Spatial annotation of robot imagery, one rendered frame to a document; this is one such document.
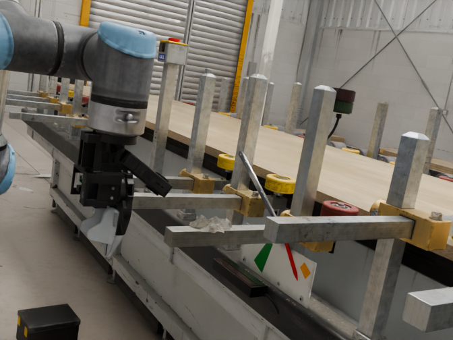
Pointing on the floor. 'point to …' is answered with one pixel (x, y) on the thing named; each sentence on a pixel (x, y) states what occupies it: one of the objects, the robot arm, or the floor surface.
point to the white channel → (269, 42)
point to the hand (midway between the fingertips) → (112, 248)
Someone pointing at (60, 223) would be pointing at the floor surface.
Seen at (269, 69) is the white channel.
